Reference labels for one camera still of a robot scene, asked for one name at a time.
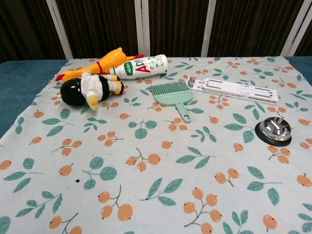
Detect green plastic hand brush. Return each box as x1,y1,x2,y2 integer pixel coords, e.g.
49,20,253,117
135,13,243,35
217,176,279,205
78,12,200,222
148,81,193,123

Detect floral fruit print tablecloth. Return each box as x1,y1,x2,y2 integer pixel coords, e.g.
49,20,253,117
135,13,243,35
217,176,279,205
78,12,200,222
0,56,312,234

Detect silver metal call bell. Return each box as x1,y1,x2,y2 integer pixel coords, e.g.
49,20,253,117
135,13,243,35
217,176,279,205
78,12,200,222
254,117,293,148

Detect white AD drink bottle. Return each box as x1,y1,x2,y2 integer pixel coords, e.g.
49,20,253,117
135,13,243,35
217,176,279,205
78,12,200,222
109,54,169,80

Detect yellow rubber chicken toy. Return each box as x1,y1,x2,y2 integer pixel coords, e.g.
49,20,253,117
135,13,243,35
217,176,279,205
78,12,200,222
55,47,145,82

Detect black white plush doll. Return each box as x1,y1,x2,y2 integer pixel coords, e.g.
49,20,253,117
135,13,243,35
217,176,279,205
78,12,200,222
59,72,125,111

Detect white folding laptop stand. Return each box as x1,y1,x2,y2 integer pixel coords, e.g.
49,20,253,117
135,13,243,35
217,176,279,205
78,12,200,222
183,76,279,106

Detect white framed folding screen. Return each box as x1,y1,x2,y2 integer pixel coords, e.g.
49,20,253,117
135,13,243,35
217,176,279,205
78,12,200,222
0,0,312,64

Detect teal table cover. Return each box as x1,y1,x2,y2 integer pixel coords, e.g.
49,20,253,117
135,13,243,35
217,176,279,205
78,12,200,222
0,58,69,138

